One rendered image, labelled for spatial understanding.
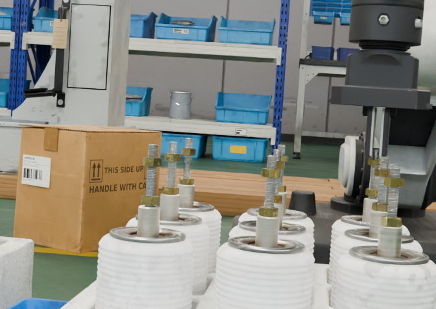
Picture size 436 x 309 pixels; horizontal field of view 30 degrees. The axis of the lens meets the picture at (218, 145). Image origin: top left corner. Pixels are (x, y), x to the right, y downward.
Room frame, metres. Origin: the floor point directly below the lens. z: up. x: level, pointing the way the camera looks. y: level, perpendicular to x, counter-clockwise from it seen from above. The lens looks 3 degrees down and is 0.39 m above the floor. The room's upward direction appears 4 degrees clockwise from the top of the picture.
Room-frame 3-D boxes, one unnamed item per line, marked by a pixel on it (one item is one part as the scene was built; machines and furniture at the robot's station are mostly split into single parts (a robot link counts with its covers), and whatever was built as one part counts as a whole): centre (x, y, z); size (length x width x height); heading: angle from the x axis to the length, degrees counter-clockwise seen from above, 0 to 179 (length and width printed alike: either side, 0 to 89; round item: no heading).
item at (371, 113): (1.01, -0.19, 0.37); 0.03 x 0.02 x 0.06; 165
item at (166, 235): (0.80, 0.06, 0.25); 0.08 x 0.08 x 0.01
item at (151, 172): (0.80, 0.06, 0.30); 0.01 x 0.01 x 0.08
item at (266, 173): (0.79, -0.05, 0.32); 0.02 x 0.02 x 0.01; 76
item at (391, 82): (1.01, -0.20, 0.46); 0.13 x 0.10 x 0.12; 75
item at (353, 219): (1.01, -0.20, 0.25); 0.08 x 0.08 x 0.01
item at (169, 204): (0.92, 0.05, 0.26); 0.02 x 0.02 x 0.03
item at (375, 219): (0.89, -0.18, 0.26); 0.02 x 0.02 x 0.03
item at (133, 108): (5.82, 0.71, 0.36); 0.50 x 0.38 x 0.21; 176
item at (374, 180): (1.01, -0.20, 0.31); 0.01 x 0.01 x 0.08
